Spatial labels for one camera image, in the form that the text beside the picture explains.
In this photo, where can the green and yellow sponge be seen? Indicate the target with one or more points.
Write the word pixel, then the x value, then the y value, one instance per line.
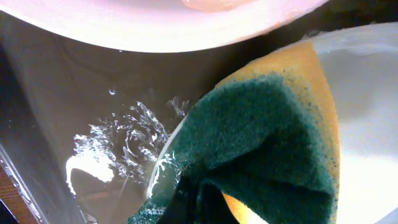
pixel 262 146

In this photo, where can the white plate top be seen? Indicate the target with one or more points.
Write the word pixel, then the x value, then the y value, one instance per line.
pixel 156 26

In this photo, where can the white plate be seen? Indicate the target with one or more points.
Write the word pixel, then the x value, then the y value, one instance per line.
pixel 360 65
pixel 156 26

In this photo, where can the large brown serving tray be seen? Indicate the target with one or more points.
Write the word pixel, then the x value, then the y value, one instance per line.
pixel 54 88

